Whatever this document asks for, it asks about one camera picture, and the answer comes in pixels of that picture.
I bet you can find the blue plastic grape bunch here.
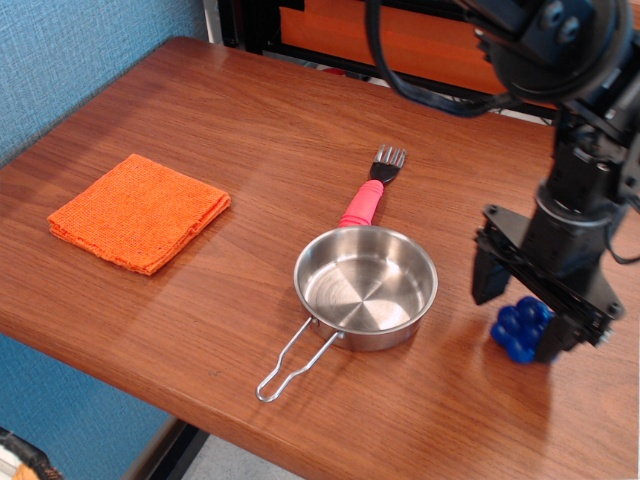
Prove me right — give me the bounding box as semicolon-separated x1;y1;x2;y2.
490;296;553;364

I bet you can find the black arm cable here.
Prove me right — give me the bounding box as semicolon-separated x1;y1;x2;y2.
364;0;521;119

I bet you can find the orange object bottom left corner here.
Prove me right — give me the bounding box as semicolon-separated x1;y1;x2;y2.
1;428;64;480

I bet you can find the folded orange cloth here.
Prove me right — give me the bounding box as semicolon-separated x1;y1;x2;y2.
48;154;231;276

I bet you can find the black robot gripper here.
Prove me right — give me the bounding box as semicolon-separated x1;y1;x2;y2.
472;199;625;363

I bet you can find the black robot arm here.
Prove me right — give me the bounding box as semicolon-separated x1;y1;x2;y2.
463;1;639;363

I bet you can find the fork with pink handle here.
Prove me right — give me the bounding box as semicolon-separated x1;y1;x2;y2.
338;145;406;227

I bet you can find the stainless steel pan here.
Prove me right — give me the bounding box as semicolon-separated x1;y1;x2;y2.
255;226;439;403

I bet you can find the black table leg frame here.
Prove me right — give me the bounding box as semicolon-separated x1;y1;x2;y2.
122;416;209;480

